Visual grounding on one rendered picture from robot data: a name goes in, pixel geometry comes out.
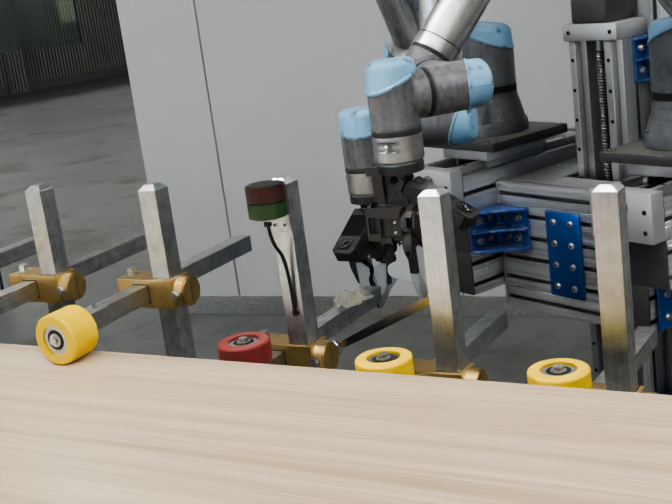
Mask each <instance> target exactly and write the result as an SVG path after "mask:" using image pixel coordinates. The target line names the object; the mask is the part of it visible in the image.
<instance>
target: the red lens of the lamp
mask: <svg viewBox="0 0 672 504"><path fill-rule="evenodd" d="M281 181H282V180H281ZM282 182H283V183H282V184H280V185H278V186H274V187H269V188H263V189H247V188H246V186H245V187H244V189H245V196H246V202H247V203H248V204H266V203H272V202H276V201H280V200H283V199H285V198H286V197H287V196H286V189H285V182H284V181H282Z"/></svg>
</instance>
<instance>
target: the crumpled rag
mask: <svg viewBox="0 0 672 504"><path fill-rule="evenodd" d="M373 296H374V295H372V294H370V293H368V292H367V291H365V290H364V289H363V287H362V286H361V285H359V286H358V288H357V289H356V290H355V291H353V292H352V291H350V290H349V289H347V290H345V289H343V290H341V291H340V292H339V294H338V295H336V296H335V298H334V299H333V302H335V303H334V306H336V307H337V308H339V307H340V305H343V306H344V307H345V308H348V307H350V308H351V306H356V305H357V304H358V305H360V304H361V303H363V301H364V300H367V299H371V298H372V297H373Z"/></svg>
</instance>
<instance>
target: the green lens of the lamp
mask: <svg viewBox="0 0 672 504"><path fill-rule="evenodd" d="M247 209H248V216H249V219H250V220H253V221H264V220H272V219H277V218H281V217H284V216H286V215H288V214H289V210H288V203H287V198H285V200H284V201H282V202H279V203H275V204H271V205H263V206H251V205H248V203H247Z"/></svg>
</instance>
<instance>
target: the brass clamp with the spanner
mask: <svg viewBox="0 0 672 504"><path fill-rule="evenodd" d="M269 335H270V336H271V338H270V342H271V348H272V351H283V352H284V358H285V365H286V366H299V367H312V368H325V369H336V367H337V364H338V360H339V352H338V348H337V346H336V344H335V343H334V342H333V341H326V337H325V336H319V338H318V339H316V340H315V341H313V342H312V343H311V344H309V345H301V344H289V337H288V334H276V333H269Z"/></svg>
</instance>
